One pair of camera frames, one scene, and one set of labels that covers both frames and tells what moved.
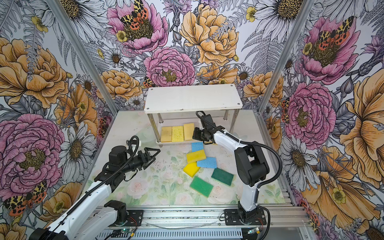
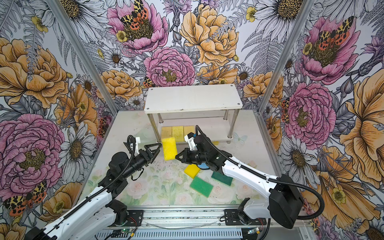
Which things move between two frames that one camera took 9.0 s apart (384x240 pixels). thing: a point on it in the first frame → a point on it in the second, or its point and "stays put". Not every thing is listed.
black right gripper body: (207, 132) → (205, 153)
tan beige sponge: (166, 135) stays put
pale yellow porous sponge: (177, 134) stays put
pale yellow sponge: (188, 129) stays put
